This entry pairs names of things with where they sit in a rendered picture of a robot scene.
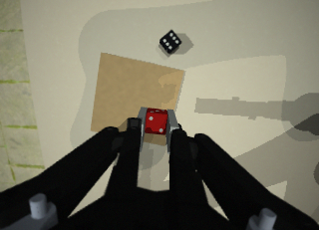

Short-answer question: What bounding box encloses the red die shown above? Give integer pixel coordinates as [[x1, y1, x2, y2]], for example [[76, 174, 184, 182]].
[[145, 108, 167, 135]]

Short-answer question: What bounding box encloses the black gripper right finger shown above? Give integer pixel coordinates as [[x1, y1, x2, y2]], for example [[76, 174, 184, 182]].
[[165, 110, 319, 230]]

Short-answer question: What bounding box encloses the black die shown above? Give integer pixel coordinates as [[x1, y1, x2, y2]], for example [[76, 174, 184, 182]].
[[159, 30, 181, 54]]

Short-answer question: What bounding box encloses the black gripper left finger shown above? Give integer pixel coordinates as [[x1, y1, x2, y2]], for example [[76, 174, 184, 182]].
[[0, 107, 148, 230]]

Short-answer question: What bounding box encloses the tan square mat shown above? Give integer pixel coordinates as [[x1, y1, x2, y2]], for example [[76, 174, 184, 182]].
[[91, 53, 183, 132]]

